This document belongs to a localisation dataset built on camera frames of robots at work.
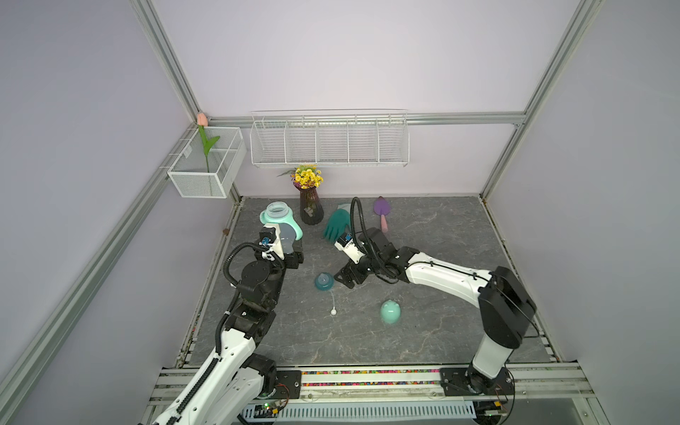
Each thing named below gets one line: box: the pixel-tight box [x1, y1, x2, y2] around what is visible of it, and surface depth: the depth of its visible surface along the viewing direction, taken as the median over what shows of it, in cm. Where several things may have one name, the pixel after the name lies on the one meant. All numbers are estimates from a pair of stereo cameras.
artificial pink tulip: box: [196, 112, 221, 173], surface depth 91 cm
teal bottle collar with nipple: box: [314, 271, 335, 292], surface depth 93 cm
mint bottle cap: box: [380, 299, 402, 325], surface depth 86 cm
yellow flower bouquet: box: [276, 164, 325, 189], surface depth 96 cm
